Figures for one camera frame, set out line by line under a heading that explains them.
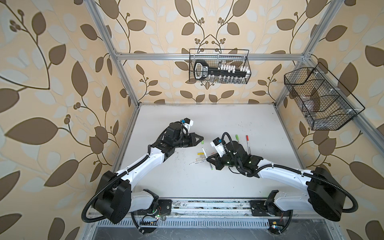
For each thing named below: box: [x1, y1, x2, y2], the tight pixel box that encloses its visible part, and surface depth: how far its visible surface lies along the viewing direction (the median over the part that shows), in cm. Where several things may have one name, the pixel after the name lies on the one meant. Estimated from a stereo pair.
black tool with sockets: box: [194, 60, 251, 81], surface depth 84 cm
